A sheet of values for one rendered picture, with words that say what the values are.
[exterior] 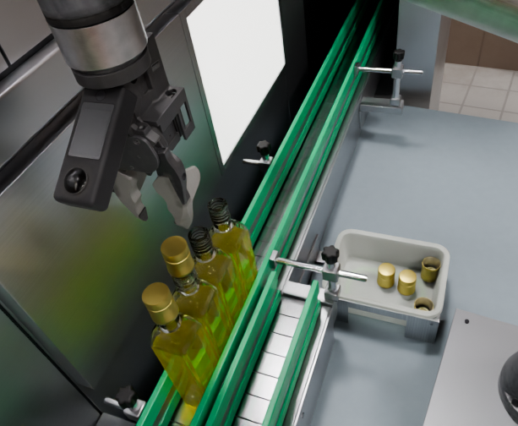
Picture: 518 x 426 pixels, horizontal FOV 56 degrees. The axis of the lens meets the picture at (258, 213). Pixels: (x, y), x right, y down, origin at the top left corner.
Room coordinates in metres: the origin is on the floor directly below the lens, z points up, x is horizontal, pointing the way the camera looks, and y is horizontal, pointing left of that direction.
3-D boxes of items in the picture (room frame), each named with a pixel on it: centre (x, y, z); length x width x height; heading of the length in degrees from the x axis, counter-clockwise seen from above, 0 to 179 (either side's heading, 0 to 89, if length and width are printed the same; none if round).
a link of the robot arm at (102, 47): (0.43, 0.11, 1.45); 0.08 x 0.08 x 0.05
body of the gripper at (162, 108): (0.44, 0.10, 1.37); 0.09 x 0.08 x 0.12; 152
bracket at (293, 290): (0.51, -0.06, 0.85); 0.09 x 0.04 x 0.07; 61
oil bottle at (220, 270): (0.46, 0.09, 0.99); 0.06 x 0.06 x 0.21; 60
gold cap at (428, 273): (0.56, -0.32, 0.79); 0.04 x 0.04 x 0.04
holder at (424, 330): (0.57, -0.20, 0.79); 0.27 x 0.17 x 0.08; 61
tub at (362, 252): (0.56, -0.22, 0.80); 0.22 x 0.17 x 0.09; 61
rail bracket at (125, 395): (0.33, 0.25, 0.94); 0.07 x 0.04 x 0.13; 61
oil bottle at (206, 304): (0.41, 0.11, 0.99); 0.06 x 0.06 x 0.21; 62
